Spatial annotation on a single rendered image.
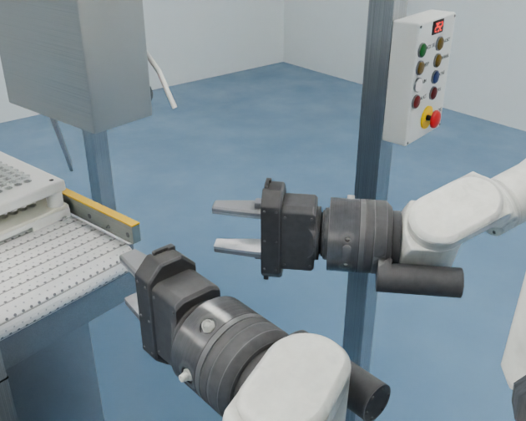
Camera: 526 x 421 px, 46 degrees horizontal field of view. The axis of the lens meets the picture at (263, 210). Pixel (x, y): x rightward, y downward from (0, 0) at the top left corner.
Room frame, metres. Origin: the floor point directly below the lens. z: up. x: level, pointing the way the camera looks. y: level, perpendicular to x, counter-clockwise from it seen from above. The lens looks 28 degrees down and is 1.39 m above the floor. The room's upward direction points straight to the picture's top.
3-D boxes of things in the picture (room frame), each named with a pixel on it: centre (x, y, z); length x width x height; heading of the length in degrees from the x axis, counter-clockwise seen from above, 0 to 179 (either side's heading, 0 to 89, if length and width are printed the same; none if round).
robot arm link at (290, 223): (0.65, -0.06, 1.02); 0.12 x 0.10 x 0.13; 82
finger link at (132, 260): (0.53, 0.12, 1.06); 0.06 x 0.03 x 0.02; 42
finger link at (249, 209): (0.66, 0.03, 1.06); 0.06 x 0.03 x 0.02; 82
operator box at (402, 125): (1.33, -0.34, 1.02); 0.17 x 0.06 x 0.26; 140
